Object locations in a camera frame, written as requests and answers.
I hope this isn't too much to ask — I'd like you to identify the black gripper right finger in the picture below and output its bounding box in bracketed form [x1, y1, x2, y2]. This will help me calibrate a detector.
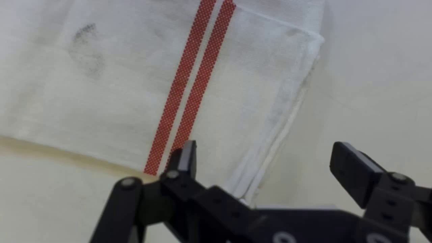
[329, 141, 384, 207]

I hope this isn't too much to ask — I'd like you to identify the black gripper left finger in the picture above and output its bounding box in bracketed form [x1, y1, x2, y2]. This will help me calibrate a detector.
[167, 140, 197, 178]

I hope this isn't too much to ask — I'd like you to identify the white towel with red stripes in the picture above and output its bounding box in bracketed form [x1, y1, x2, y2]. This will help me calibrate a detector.
[0, 0, 323, 202]

